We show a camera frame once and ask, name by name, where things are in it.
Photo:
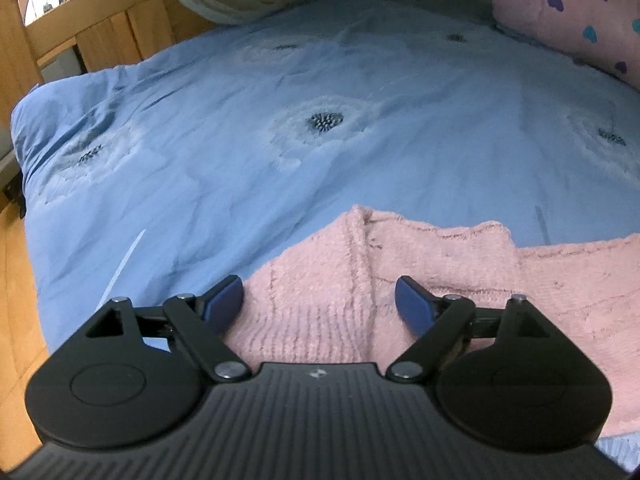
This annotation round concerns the pink heart print pillow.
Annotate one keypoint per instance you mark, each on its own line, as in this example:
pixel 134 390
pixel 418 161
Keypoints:
pixel 575 5

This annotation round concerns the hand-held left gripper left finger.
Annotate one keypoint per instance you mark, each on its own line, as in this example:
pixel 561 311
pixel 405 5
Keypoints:
pixel 226 301

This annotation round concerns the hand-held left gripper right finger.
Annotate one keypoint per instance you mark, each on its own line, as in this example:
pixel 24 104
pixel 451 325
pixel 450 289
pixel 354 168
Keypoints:
pixel 411 305

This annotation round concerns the blue dandelion print duvet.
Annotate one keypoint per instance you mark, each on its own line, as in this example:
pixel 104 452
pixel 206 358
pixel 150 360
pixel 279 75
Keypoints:
pixel 350 170

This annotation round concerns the pink knit sweater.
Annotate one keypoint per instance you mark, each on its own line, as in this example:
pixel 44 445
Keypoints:
pixel 500 270

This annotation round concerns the wooden bed frame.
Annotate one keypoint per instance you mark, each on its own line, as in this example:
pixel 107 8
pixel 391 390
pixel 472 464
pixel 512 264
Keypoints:
pixel 100 40

